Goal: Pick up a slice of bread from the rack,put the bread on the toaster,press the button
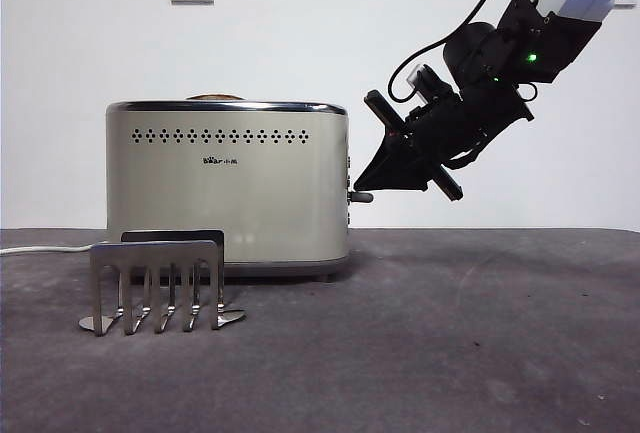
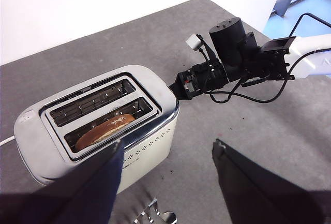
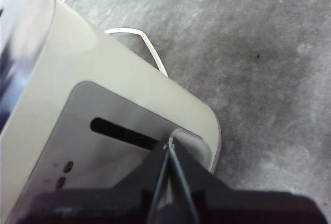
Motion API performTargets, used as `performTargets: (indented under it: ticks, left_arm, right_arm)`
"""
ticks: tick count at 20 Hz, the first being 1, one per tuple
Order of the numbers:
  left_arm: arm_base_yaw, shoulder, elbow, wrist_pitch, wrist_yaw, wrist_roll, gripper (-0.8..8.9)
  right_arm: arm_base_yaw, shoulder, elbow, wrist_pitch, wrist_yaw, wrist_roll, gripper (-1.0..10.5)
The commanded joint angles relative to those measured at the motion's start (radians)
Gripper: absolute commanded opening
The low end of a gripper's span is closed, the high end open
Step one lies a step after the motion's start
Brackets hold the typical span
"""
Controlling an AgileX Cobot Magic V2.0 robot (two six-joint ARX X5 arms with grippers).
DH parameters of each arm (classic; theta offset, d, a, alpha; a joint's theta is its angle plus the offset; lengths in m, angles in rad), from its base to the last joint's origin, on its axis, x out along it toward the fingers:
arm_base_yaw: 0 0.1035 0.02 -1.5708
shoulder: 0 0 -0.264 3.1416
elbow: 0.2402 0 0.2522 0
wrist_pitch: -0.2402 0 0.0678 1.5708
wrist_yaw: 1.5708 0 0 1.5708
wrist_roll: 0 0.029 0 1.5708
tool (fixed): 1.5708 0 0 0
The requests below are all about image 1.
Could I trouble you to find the white toaster power cable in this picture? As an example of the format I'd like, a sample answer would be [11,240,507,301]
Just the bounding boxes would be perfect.
[0,244,110,257]

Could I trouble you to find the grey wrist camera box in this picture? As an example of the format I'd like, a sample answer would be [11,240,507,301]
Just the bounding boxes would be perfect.
[405,65,454,104]

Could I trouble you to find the brown bread slice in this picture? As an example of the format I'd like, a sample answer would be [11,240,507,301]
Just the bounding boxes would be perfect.
[185,92,246,102]

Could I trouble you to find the black camera cable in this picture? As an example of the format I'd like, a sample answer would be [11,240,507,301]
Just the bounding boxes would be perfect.
[388,0,536,103]

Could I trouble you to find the cream two-slot toaster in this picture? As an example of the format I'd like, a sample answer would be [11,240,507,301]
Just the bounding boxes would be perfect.
[105,99,351,283]

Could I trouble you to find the steel toast rack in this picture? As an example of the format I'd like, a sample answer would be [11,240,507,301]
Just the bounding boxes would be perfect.
[78,229,248,338]

